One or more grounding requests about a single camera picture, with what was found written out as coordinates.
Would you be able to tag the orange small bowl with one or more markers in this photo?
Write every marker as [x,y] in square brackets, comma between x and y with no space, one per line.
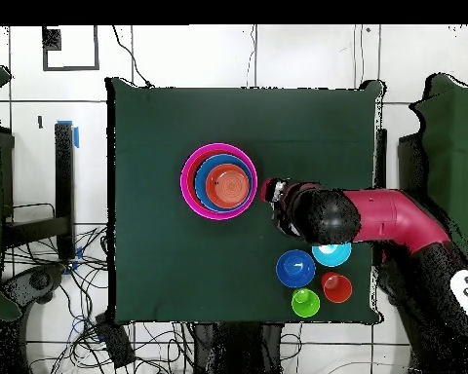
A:
[228,186]

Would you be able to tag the dark blue small bowl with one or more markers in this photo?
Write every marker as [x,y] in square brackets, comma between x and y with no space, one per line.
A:
[295,269]

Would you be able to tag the light blue small bowl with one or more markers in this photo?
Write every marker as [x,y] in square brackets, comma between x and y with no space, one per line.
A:
[331,255]

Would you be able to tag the green plastic cup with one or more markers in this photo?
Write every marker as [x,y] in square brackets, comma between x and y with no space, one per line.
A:
[305,303]

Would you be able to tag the orange plastic cup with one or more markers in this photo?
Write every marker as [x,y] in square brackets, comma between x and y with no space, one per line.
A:
[336,287]

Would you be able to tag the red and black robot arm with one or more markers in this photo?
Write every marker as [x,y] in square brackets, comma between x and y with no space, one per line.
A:
[394,214]

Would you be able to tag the blue medium bowl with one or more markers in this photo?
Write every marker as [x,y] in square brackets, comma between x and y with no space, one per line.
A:
[200,187]

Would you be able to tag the pink large bowl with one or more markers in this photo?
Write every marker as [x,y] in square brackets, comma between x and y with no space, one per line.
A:
[184,183]

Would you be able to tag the dark green tablecloth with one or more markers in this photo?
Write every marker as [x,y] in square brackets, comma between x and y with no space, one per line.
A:
[160,136]

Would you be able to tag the black power strip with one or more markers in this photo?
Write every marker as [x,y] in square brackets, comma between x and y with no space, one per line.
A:
[115,343]

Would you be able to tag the black floor stand base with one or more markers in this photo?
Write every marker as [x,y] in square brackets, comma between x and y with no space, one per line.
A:
[39,280]

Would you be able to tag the black post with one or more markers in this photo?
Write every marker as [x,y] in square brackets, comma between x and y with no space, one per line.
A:
[381,156]

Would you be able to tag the black frame with blue tape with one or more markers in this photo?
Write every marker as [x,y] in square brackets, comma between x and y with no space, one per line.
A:
[64,175]

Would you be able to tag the black square floor frame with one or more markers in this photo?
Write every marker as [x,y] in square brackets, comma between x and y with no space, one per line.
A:
[51,39]

